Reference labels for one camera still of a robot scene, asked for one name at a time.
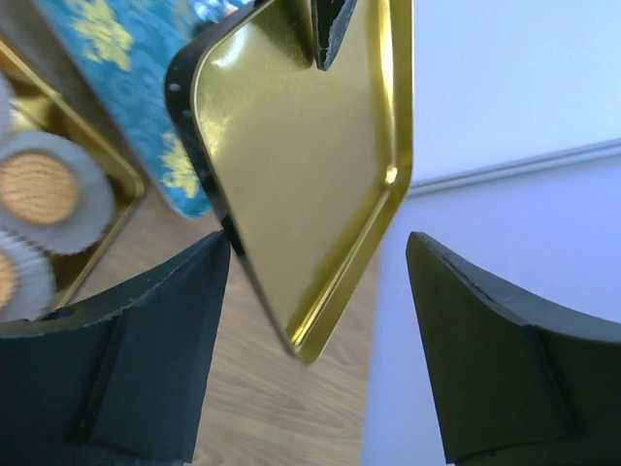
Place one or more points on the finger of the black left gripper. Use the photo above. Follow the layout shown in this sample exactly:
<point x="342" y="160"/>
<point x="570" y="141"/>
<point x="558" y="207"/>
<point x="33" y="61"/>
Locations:
<point x="330" y="20"/>

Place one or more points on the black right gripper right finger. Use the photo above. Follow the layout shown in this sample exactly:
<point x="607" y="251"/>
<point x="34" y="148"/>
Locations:
<point x="516" y="379"/>

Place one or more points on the white paper cupcake liner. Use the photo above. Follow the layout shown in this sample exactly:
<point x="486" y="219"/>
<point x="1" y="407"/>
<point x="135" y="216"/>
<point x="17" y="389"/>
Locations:
<point x="35" y="280"/>
<point x="87" y="224"/>

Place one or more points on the gold cookie tin box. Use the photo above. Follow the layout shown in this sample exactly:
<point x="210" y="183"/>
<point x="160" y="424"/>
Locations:
<point x="37" y="106"/>

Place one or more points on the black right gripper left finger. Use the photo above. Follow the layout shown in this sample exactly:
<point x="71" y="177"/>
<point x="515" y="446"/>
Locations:
<point x="118" y="378"/>

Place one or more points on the blue floral serving tray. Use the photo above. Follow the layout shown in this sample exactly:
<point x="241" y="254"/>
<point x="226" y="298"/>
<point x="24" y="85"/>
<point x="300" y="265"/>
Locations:
<point x="123" y="49"/>

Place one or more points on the tan round biscuit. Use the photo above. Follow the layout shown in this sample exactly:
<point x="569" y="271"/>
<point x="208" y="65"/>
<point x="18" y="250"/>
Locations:
<point x="8" y="280"/>

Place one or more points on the tan embossed sandwich biscuit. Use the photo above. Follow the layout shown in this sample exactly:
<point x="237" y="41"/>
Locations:
<point x="38" y="188"/>

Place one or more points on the aluminium frame post right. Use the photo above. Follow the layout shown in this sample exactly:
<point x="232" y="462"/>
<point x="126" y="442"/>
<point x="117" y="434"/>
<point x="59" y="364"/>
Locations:
<point x="525" y="166"/>

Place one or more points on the gold tin lid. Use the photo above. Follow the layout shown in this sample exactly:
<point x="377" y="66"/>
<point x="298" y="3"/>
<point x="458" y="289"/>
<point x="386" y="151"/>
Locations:
<point x="305" y="169"/>

